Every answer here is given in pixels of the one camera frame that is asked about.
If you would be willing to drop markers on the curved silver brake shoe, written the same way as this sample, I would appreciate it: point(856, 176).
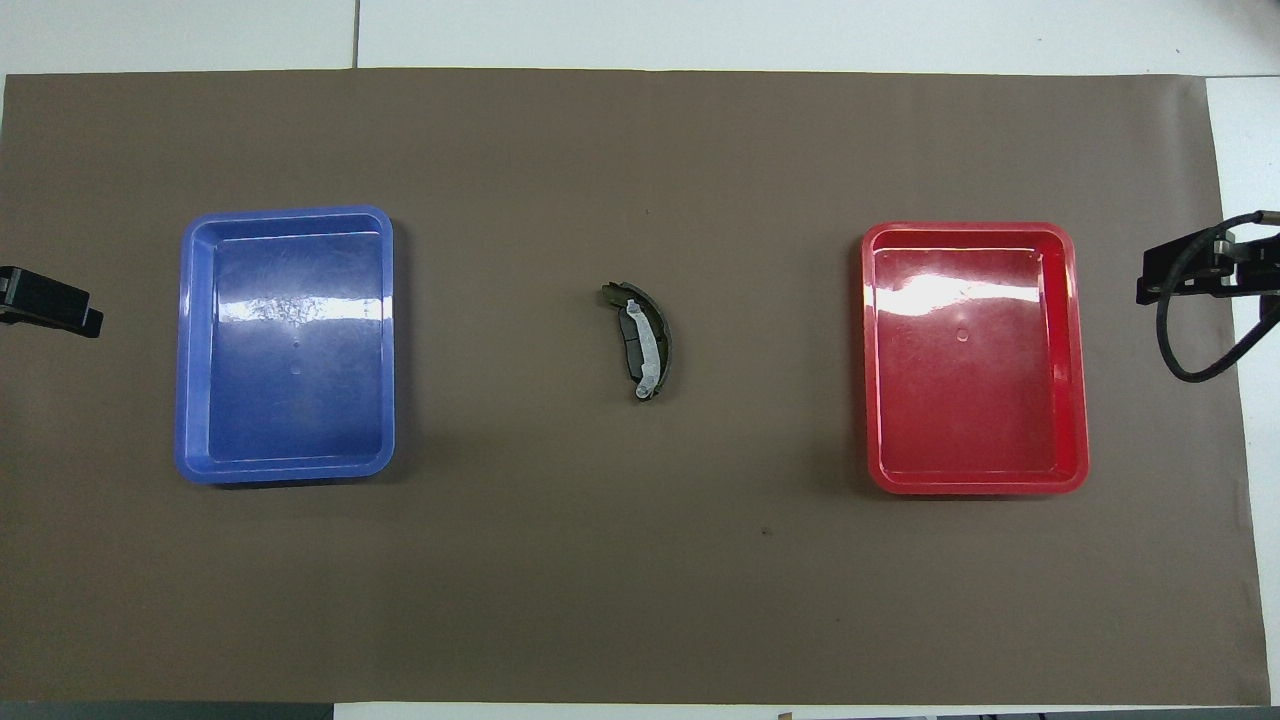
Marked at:
point(661, 345)

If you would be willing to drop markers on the dark grey brake pad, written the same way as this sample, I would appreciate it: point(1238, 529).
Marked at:
point(632, 345)

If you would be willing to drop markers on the blue plastic tray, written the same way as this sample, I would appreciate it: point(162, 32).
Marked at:
point(250, 420)

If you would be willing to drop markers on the red plastic tray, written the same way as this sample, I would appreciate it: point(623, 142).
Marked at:
point(1040, 440)

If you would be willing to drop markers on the brown table mat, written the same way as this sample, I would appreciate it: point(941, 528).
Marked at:
point(640, 150)

